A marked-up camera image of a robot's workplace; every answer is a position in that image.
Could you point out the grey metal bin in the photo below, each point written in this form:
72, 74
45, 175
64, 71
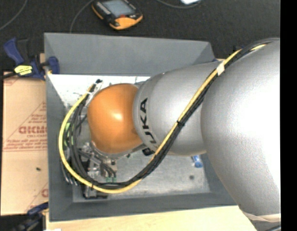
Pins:
129, 56

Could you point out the small blue object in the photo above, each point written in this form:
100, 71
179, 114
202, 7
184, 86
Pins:
197, 161

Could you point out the brown cardboard board, red print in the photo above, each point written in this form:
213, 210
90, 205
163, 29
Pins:
23, 153

